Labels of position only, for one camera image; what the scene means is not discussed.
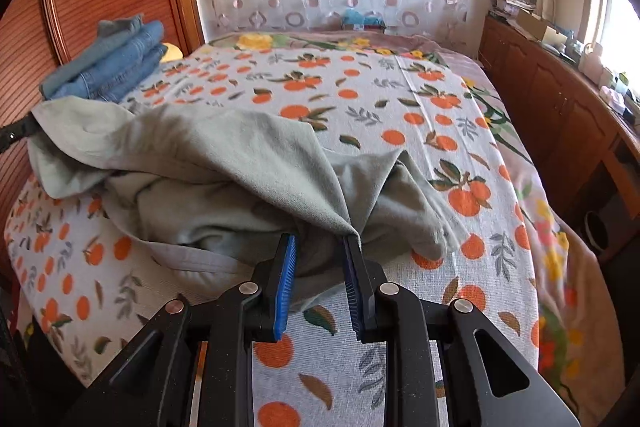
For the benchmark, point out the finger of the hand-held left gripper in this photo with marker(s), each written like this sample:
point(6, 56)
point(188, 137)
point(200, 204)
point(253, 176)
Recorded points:
point(17, 130)

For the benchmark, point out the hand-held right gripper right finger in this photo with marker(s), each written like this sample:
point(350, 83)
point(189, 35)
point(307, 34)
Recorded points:
point(352, 287)

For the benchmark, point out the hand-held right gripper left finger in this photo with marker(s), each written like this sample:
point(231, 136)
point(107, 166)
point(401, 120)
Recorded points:
point(282, 287)

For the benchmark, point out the sage green pants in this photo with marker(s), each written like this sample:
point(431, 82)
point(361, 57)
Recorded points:
point(225, 167)

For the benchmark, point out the light blue folded jeans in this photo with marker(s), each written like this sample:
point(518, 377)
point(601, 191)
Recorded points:
point(117, 29)

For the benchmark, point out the orange fruit print bedsheet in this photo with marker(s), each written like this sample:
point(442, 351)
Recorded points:
point(380, 117)

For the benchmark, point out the yellow plush item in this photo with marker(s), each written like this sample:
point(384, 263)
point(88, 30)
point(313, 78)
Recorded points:
point(172, 52)

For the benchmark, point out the black waste bin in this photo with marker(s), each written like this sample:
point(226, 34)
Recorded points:
point(596, 231)

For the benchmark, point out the blue item on box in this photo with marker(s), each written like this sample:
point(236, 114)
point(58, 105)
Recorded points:
point(362, 21)

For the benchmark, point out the long wooden cabinet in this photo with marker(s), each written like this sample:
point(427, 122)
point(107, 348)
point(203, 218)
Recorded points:
point(560, 107)

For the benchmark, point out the cardboard box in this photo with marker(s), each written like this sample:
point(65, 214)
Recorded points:
point(535, 26)

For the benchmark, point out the stack of papers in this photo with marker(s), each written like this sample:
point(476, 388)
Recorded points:
point(510, 2)

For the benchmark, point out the window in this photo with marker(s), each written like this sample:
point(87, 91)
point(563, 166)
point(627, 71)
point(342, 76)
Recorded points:
point(617, 22)

